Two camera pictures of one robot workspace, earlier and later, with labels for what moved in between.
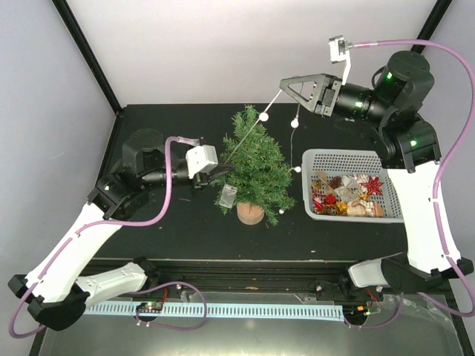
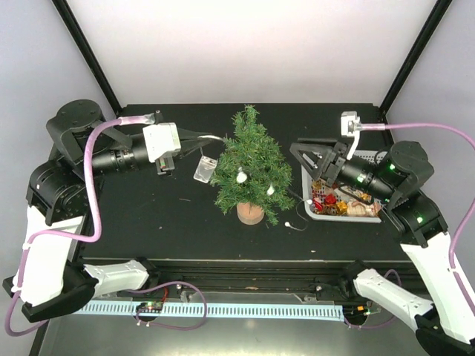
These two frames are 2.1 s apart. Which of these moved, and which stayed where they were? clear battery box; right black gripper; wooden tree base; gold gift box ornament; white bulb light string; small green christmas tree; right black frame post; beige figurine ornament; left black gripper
Moved: right black gripper; left black gripper; white bulb light string; clear battery box
Stayed: beige figurine ornament; right black frame post; small green christmas tree; gold gift box ornament; wooden tree base
